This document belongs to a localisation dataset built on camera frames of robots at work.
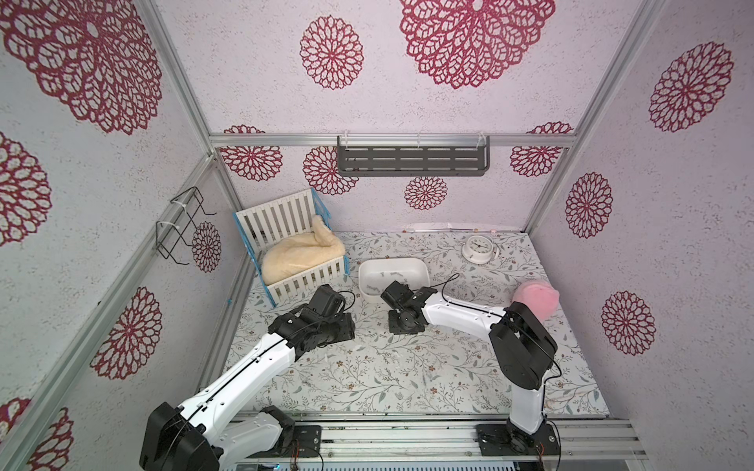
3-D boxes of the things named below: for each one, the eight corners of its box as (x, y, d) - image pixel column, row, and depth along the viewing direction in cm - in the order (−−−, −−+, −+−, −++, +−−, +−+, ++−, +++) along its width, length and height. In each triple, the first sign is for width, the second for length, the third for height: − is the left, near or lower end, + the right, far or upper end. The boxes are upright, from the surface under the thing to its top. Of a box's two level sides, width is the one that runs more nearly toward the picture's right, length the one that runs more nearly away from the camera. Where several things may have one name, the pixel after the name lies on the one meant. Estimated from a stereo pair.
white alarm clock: (465, 264, 114) (468, 256, 110) (460, 244, 120) (462, 236, 117) (495, 264, 114) (499, 256, 110) (488, 244, 120) (492, 235, 117)
